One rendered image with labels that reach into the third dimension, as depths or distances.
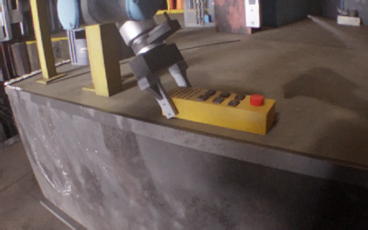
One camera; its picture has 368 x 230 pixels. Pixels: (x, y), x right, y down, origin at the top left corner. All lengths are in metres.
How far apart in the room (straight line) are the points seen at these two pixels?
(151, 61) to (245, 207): 0.37
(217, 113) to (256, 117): 0.08
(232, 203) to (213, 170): 0.09
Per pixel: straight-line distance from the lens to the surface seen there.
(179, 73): 0.64
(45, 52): 1.19
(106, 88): 0.78
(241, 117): 0.51
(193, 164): 0.57
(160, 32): 0.56
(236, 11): 2.06
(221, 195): 0.58
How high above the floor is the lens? 0.96
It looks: 24 degrees down
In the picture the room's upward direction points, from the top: 4 degrees counter-clockwise
